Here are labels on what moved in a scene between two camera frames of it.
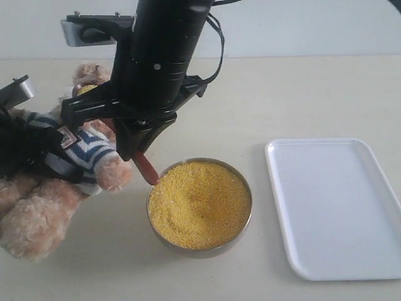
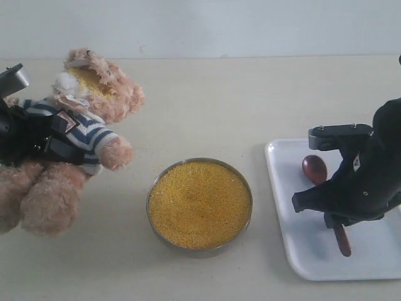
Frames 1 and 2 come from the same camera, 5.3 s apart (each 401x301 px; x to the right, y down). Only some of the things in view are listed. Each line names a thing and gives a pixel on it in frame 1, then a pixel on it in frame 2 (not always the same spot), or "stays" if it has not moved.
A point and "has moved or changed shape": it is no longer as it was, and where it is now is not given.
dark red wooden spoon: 140,157 -> 316,170
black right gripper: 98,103 -> 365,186
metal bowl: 200,204 stays
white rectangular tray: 340,218 stays
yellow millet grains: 200,205 stays
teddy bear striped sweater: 82,150 has moved or changed shape
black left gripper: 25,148 -> 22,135
